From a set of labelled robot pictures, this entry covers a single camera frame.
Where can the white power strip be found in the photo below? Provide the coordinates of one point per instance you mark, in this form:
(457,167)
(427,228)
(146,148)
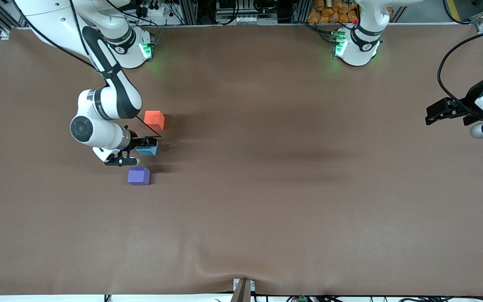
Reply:
(246,19)

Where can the brown table cover sheet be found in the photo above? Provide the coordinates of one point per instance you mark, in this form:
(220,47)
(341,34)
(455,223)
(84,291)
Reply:
(241,218)

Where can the light blue foam block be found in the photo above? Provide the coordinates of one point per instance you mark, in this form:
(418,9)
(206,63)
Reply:
(147,150)

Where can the orange foam block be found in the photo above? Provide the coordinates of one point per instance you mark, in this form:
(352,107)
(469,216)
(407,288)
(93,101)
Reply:
(154,119)

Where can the metal table edge clamp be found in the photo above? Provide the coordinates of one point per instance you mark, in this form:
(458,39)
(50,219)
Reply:
(243,290)

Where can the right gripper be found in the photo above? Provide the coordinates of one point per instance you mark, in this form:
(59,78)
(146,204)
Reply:
(135,142)

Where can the pile of orange packets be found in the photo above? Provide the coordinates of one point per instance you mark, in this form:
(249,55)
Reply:
(331,11)

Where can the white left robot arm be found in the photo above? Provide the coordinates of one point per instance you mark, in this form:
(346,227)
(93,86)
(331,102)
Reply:
(357,50)

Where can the green terminal connector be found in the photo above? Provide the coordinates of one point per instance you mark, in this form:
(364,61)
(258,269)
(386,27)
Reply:
(302,299)

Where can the purple foam block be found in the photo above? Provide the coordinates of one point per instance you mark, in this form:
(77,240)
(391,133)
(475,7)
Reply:
(138,175)

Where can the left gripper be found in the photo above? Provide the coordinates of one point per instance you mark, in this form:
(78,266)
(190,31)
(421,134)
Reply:
(469,100)

